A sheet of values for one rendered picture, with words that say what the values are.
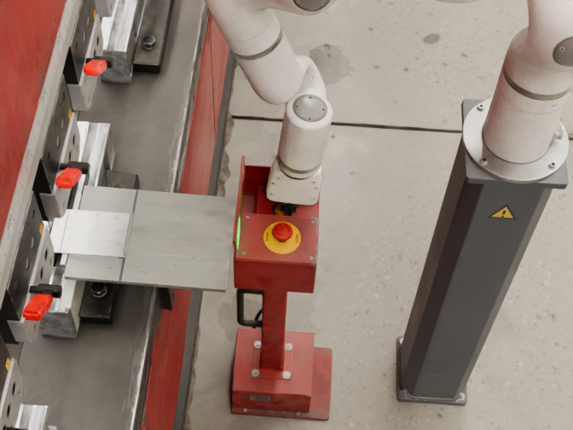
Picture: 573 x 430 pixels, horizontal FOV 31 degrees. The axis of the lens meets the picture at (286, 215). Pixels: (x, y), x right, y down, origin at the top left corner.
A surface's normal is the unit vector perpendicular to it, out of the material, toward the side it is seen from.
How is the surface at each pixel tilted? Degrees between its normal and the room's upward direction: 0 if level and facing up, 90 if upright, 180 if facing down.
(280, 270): 90
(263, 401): 90
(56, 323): 90
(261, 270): 90
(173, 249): 0
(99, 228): 0
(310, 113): 6
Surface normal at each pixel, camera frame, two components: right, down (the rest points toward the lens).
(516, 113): -0.55, 0.70
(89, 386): 0.03, -0.55
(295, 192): -0.06, 0.84
